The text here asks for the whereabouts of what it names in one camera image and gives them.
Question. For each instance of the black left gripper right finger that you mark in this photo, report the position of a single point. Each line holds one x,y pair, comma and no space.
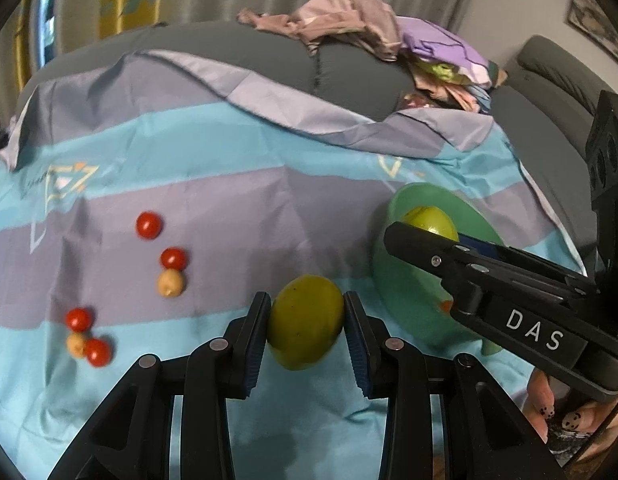
390,368

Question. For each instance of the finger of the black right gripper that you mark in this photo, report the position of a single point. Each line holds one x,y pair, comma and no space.
487,249
455,264

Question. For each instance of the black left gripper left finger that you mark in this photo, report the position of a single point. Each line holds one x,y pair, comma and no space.
224,368

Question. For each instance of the green bowl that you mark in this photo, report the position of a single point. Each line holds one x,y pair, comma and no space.
412,296

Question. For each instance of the green lime fruit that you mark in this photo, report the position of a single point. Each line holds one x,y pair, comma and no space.
432,219

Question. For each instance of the yellow green fruit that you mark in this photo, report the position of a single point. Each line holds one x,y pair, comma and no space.
305,320

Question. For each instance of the bright orange fruit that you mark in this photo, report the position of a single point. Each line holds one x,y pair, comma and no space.
446,305

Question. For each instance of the right hand painted nails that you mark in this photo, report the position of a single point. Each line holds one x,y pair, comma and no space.
540,409

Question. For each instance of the tan longan fruit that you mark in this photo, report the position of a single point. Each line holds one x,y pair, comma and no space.
170,283
76,344

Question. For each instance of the red cherry tomato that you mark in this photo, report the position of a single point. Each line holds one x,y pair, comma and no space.
79,320
148,225
97,352
174,258

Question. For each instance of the blue grey striped cloth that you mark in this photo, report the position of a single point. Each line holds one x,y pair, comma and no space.
259,183

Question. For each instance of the pile of pastel clothes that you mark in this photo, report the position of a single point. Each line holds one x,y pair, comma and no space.
446,70

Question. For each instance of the framed wall picture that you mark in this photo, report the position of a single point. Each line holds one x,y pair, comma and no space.
588,17

